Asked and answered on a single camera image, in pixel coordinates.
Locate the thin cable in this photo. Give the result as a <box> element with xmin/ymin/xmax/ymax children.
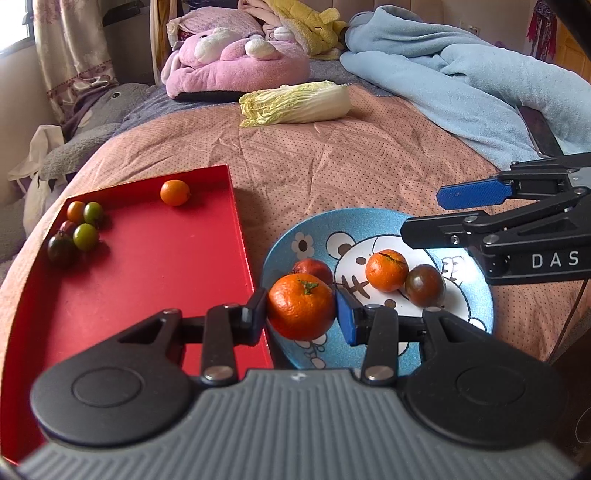
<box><xmin>549</xmin><ymin>279</ymin><xmax>589</xmax><ymax>365</ymax></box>

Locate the pink plush rabbit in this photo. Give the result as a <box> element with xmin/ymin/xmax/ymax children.
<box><xmin>161</xmin><ymin>27</ymin><xmax>311</xmax><ymax>103</ymax></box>

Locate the mandarin with dark stem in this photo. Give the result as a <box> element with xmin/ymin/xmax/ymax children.
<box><xmin>366</xmin><ymin>249</ymin><xmax>409</xmax><ymax>292</ymax></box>

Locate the window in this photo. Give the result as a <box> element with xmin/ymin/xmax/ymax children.
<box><xmin>0</xmin><ymin>0</ymin><xmax>35</xmax><ymax>56</ymax></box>

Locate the grey blue bed sheet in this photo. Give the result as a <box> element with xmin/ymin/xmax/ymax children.
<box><xmin>117</xmin><ymin>60</ymin><xmax>393</xmax><ymax>125</ymax></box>

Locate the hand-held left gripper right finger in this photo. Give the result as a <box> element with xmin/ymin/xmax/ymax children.
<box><xmin>335</xmin><ymin>286</ymin><xmax>490</xmax><ymax>386</ymax></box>

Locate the blue bear print plate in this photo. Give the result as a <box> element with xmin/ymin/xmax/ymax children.
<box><xmin>261</xmin><ymin>208</ymin><xmax>496</xmax><ymax>370</ymax></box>

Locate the yellow plush toy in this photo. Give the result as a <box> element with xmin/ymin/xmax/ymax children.
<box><xmin>238</xmin><ymin>0</ymin><xmax>349</xmax><ymax>61</ymax></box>

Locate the dark brown tomato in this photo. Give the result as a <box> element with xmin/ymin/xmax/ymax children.
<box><xmin>47</xmin><ymin>232</ymin><xmax>77</xmax><ymax>267</ymax></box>
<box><xmin>405</xmin><ymin>264</ymin><xmax>447</xmax><ymax>308</ymax></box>

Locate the dark phone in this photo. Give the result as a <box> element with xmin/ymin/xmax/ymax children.
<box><xmin>517</xmin><ymin>105</ymin><xmax>565</xmax><ymax>158</ymax></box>

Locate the red fruit with stalk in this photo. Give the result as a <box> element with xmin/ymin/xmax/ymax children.
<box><xmin>292</xmin><ymin>259</ymin><xmax>334</xmax><ymax>287</ymax></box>

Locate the red tray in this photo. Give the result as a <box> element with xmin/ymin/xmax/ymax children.
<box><xmin>0</xmin><ymin>165</ymin><xmax>275</xmax><ymax>464</ymax></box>

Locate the wooden door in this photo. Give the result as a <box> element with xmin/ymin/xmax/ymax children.
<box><xmin>551</xmin><ymin>18</ymin><xmax>591</xmax><ymax>84</ymax></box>

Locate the light blue blanket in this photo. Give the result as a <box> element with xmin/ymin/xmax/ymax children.
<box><xmin>339</xmin><ymin>6</ymin><xmax>591</xmax><ymax>171</ymax></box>

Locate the red tassel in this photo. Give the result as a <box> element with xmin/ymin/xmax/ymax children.
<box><xmin>526</xmin><ymin>2</ymin><xmax>557</xmax><ymax>61</ymax></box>

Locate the pink dotted bed cover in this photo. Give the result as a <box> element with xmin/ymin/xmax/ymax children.
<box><xmin>0</xmin><ymin>85</ymin><xmax>591</xmax><ymax>365</ymax></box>

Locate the pink speckled pillow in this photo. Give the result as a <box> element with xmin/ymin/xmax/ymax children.
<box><xmin>166</xmin><ymin>7</ymin><xmax>266</xmax><ymax>47</ymax></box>

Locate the floral curtain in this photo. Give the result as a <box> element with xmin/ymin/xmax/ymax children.
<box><xmin>30</xmin><ymin>0</ymin><xmax>121</xmax><ymax>125</ymax></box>

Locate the napa cabbage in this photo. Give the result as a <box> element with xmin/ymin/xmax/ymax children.
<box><xmin>239</xmin><ymin>80</ymin><xmax>352</xmax><ymax>128</ymax></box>

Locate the padded beige headboard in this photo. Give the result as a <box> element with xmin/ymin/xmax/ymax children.
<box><xmin>332</xmin><ymin>0</ymin><xmax>532</xmax><ymax>47</ymax></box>

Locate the white tote bag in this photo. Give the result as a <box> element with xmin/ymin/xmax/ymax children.
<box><xmin>8</xmin><ymin>124</ymin><xmax>70</xmax><ymax>222</ymax></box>

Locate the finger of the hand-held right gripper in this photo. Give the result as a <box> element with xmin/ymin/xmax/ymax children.
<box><xmin>401</xmin><ymin>187</ymin><xmax>591</xmax><ymax>252</ymax></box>
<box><xmin>436</xmin><ymin>154</ymin><xmax>591</xmax><ymax>209</ymax></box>

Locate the small smooth orange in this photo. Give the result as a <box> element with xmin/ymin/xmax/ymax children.
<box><xmin>160</xmin><ymin>180</ymin><xmax>191</xmax><ymax>206</ymax></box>

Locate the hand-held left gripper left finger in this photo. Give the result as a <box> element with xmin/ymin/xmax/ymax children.
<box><xmin>117</xmin><ymin>288</ymin><xmax>271</xmax><ymax>385</ymax></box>

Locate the grey plush animal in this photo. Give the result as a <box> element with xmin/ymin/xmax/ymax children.
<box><xmin>0</xmin><ymin>83</ymin><xmax>151</xmax><ymax>264</ymax></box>

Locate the large mandarin with green stem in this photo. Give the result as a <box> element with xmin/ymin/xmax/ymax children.
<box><xmin>267</xmin><ymin>273</ymin><xmax>337</xmax><ymax>341</ymax></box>

